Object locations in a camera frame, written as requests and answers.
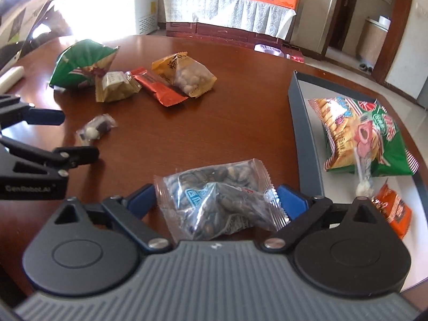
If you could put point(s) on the white chest freezer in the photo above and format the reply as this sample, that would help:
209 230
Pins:
147 13

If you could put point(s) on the clear sunflower seed packet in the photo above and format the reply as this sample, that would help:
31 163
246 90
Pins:
214 194

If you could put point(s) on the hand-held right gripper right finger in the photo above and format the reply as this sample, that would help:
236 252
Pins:
294 200

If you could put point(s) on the orange clear peanut packet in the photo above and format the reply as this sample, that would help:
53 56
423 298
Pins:
190 75

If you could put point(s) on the red brown snack bar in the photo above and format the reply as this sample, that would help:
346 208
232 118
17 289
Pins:
160 92

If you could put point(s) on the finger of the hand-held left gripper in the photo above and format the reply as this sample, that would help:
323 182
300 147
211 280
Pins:
80 155
46 117

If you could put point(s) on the pink lollipop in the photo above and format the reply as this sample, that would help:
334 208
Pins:
362 137

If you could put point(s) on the red flat floor item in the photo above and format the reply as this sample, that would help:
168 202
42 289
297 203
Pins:
296 58

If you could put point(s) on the small clear candy packet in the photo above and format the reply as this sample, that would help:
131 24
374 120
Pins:
97 128

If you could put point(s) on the orange foil snack packet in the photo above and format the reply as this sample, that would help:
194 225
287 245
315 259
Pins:
396 214

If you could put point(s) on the white countertop container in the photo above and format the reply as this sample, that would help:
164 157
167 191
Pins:
384 21

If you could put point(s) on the gold candy packet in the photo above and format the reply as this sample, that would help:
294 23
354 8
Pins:
115 88

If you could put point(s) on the beige kitchen cabinet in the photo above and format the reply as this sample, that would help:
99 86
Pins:
371 40

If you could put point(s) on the tv stand with white cloth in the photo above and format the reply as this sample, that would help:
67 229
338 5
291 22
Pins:
227 10

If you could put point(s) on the white printed cardboard box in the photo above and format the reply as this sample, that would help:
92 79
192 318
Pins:
20 20

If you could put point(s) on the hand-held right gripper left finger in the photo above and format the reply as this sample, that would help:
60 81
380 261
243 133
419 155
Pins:
142 200

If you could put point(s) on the green chip bag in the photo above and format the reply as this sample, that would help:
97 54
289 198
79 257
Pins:
384 153
80 57

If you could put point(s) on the purple white floor scale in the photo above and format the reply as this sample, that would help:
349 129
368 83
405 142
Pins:
271 50

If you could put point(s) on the grey cardboard box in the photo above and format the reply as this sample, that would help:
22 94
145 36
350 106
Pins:
306 133

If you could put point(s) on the white cylinder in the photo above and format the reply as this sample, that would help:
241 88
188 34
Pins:
11 76

